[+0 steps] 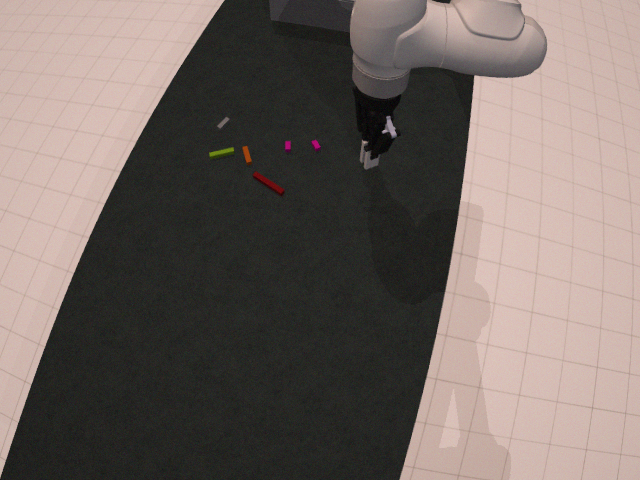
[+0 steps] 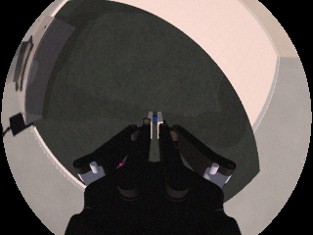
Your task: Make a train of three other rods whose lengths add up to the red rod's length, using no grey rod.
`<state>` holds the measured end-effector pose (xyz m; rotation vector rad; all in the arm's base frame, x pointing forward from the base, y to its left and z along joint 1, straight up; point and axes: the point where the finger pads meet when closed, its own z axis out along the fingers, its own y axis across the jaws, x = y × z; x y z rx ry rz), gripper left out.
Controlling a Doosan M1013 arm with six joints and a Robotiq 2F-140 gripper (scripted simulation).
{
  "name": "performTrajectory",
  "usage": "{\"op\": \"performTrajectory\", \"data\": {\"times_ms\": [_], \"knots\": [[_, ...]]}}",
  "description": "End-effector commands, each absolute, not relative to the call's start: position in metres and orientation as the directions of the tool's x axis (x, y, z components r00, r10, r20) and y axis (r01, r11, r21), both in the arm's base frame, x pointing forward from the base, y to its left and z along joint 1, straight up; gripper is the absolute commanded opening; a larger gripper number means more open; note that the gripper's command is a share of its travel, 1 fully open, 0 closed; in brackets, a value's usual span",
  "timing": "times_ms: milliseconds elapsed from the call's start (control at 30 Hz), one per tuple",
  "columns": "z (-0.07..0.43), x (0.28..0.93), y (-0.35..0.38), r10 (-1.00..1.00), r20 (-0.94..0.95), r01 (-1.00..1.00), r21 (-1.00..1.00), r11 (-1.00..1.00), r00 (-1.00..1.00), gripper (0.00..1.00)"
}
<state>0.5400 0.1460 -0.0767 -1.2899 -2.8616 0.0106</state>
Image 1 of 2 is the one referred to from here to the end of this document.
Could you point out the lime green rod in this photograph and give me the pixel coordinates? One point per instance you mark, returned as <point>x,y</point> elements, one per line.
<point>221,153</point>

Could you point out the orange rod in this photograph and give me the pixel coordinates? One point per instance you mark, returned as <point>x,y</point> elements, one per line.
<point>247,155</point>

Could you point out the grey rod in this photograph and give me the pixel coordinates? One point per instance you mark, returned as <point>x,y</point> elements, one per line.
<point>223,124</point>

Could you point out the dark red rod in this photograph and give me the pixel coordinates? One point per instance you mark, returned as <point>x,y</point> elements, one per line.
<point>268,183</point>

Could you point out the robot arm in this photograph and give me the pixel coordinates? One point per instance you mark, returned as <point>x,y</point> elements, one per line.
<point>489,38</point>

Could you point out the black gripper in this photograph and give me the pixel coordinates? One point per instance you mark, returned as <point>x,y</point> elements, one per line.
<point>385,117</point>

